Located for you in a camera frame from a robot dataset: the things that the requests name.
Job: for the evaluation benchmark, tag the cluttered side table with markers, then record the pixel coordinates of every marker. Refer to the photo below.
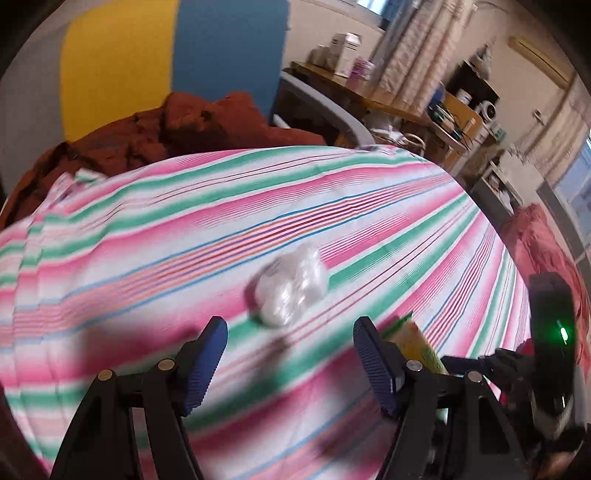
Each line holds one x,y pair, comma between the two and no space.
461,110

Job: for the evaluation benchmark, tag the clear plastic bag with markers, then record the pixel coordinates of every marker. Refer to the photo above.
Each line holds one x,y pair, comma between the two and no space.
288,290

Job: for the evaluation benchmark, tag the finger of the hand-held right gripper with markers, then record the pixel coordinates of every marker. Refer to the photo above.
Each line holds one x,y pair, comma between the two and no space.
503,367

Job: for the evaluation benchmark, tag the tall white carton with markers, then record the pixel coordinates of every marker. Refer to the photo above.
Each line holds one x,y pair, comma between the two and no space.
346,53

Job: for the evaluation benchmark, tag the striped pink green tablecloth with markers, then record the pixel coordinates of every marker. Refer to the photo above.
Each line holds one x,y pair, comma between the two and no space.
184,230

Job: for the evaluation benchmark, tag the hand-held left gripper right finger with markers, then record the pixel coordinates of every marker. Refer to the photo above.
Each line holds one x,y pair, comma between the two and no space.
376,364

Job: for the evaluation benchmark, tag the grey yellow blue chair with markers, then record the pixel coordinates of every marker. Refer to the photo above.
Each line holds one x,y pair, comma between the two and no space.
221,50

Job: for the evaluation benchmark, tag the wall air conditioner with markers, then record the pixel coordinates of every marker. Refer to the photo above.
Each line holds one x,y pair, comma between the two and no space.
538,57

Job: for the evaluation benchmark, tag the red cloth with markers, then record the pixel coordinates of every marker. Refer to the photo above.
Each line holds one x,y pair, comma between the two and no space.
540,249

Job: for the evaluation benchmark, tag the purple carton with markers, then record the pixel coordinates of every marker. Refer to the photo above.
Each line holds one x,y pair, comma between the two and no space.
362,73

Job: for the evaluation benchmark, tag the yellow green cracker packet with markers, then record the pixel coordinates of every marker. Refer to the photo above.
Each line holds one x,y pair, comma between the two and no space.
418,346

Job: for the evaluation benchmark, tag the beige side curtain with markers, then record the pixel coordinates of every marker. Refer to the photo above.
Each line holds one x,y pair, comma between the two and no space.
415,50

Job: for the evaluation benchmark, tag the white plastic bag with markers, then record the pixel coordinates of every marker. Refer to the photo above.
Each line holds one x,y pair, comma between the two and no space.
385,134

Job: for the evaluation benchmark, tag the white cabinet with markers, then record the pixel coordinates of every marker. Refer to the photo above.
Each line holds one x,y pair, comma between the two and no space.
508,180

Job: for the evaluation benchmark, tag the wooden desk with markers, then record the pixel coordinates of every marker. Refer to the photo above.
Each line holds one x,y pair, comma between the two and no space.
369,99

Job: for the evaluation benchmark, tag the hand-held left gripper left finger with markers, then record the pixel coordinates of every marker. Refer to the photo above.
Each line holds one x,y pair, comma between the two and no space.
205,364

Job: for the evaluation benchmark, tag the rust brown jacket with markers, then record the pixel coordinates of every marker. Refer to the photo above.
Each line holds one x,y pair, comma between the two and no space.
184,124

